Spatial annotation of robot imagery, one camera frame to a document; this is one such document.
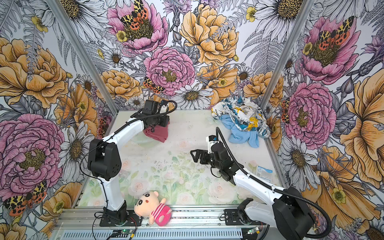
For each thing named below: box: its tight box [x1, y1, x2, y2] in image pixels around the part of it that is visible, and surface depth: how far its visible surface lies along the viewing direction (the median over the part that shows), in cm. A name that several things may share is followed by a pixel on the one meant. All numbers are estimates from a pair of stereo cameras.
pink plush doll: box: [134, 191, 173, 227], surface depth 72 cm
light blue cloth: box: [220, 114, 260, 148], surface depth 104 cm
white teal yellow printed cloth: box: [211, 96, 271, 139], surface depth 107 cm
